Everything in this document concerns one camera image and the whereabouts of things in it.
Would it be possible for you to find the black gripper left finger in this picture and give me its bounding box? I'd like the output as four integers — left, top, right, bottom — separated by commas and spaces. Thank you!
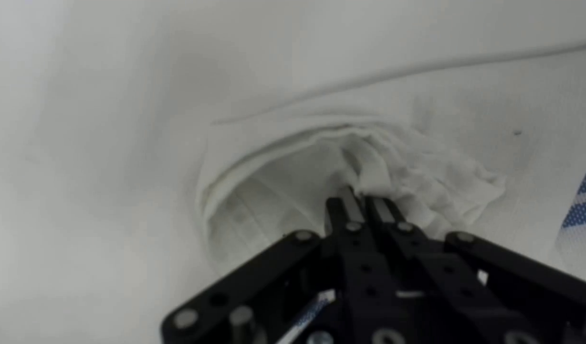
160, 184, 393, 344

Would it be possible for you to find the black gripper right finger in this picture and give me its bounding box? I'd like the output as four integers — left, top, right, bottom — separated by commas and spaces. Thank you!
364, 194, 586, 344

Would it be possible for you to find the white towel with blue stripes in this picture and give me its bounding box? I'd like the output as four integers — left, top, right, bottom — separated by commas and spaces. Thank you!
194, 41, 586, 285

